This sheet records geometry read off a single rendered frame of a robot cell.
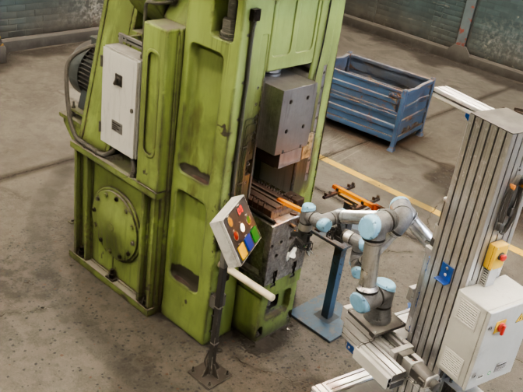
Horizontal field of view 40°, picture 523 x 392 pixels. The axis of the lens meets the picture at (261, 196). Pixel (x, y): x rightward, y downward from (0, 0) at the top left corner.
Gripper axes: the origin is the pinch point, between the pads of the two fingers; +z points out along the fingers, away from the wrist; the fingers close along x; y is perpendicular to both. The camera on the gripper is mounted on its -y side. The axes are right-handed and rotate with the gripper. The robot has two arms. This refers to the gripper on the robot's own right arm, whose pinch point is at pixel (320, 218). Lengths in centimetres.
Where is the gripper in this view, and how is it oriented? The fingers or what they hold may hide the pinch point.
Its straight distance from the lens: 430.1
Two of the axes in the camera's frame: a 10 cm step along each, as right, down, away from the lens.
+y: -1.0, 8.8, 4.6
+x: 6.9, -2.8, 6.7
